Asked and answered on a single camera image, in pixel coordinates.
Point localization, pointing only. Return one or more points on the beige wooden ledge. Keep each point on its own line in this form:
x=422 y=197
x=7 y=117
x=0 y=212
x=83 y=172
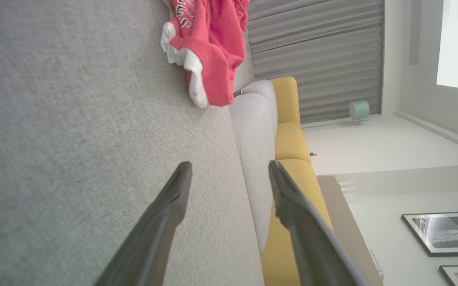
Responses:
x=348 y=234

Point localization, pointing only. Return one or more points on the yellow sofa backrest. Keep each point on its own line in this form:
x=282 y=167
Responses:
x=292 y=143

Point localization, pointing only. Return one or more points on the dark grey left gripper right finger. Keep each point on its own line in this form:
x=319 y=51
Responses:
x=312 y=246

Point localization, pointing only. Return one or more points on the large black framed picture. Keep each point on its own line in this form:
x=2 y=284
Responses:
x=447 y=232

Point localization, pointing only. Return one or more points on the red basketball jersey black numbers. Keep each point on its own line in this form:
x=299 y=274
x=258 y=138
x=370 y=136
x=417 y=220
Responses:
x=217 y=47

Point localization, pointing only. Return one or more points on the grey pleated curtain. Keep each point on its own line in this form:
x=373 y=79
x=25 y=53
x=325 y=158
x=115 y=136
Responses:
x=316 y=59

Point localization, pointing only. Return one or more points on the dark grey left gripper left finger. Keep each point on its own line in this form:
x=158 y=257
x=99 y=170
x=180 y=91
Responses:
x=153 y=238

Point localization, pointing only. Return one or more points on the mint green round lamp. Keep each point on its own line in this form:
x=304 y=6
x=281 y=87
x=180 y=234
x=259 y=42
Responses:
x=359 y=110

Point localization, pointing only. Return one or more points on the small grey sofa seat cushion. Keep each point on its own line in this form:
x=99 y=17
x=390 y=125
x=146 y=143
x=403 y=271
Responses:
x=255 y=139

